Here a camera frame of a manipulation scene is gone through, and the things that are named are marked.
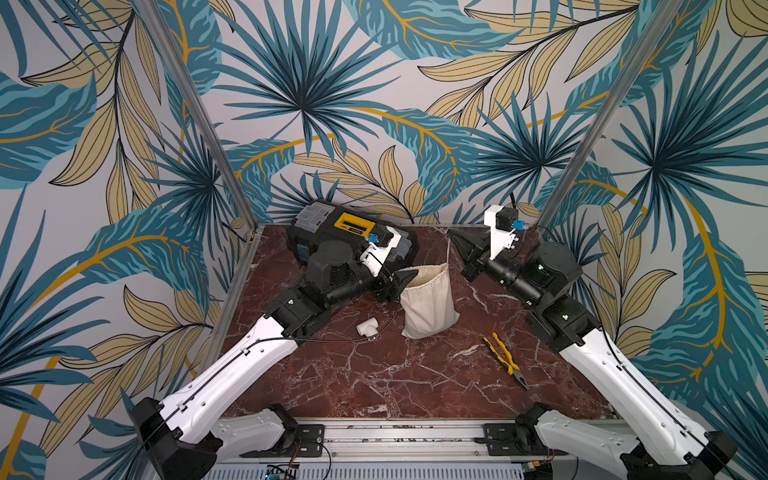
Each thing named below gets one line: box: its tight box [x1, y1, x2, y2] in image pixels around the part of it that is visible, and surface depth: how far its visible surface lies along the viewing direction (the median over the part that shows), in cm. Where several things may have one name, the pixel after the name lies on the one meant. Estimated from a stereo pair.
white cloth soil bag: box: [400, 262, 461, 340], surface depth 73 cm
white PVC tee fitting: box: [356, 317, 379, 337], surface depth 92 cm
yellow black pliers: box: [483, 332, 529, 390], surface depth 87 cm
